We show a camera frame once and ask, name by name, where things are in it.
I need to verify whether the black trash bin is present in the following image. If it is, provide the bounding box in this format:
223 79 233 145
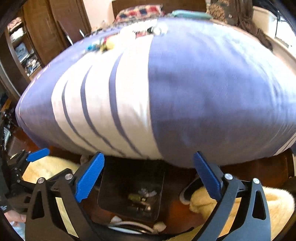
97 156 165 222

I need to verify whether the person's left hand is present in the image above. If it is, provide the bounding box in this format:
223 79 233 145
4 210 27 223

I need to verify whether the blue white striped bedspread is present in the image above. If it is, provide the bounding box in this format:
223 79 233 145
16 18 295 168

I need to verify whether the dark wooden wardrobe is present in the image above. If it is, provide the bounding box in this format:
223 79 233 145
1 1 91 101

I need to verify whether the white storage box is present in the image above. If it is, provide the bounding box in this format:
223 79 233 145
252 6 278 38

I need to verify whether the teal pillow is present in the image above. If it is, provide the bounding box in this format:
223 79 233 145
171 9 213 20

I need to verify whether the brown curtain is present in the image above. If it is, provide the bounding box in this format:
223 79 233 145
207 0 273 51

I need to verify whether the red blue plaid pillow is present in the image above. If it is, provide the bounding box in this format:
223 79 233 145
114 4 163 23

